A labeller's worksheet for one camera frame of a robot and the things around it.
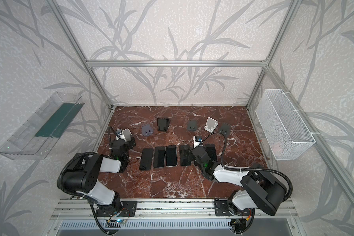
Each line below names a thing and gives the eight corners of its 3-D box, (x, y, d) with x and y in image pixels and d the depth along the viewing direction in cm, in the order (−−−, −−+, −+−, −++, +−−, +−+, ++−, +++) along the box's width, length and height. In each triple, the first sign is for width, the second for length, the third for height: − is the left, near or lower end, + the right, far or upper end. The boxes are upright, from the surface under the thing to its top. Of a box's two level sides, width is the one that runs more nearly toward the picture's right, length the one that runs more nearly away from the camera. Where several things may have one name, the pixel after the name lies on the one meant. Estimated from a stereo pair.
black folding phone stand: (156, 130, 108) (154, 124, 103) (160, 120, 114) (159, 114, 109) (166, 132, 107) (165, 126, 102) (170, 122, 113) (169, 116, 107)
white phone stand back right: (203, 128, 108) (204, 121, 102) (207, 123, 111) (208, 116, 105) (212, 133, 105) (213, 126, 99) (216, 127, 108) (218, 120, 102)
